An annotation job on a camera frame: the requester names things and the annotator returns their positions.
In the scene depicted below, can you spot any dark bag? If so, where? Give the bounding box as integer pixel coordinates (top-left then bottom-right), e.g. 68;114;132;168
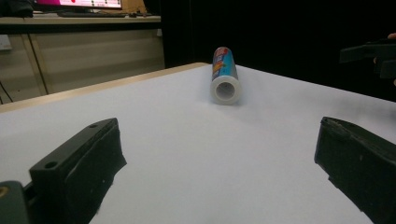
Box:
0;0;35;19

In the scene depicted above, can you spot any computer monitor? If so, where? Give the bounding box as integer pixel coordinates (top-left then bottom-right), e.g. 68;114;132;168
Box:
32;0;123;14

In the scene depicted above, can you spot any black cable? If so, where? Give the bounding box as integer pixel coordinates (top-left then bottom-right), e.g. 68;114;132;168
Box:
0;79;14;105

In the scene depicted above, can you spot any black keyboard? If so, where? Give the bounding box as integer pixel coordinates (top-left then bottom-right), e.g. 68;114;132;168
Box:
56;10;128;19

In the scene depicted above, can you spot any blue cylindrical snack can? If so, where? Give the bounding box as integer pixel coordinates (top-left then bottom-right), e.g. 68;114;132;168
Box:
209;46;242;105

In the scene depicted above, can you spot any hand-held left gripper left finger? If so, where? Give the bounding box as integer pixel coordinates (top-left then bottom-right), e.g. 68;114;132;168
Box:
28;117;128;224

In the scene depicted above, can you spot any beige desk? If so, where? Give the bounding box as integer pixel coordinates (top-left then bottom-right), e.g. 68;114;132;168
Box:
0;12;166;105

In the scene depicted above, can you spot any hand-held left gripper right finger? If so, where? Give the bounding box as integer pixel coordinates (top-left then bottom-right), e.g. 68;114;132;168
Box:
314;116;396;224

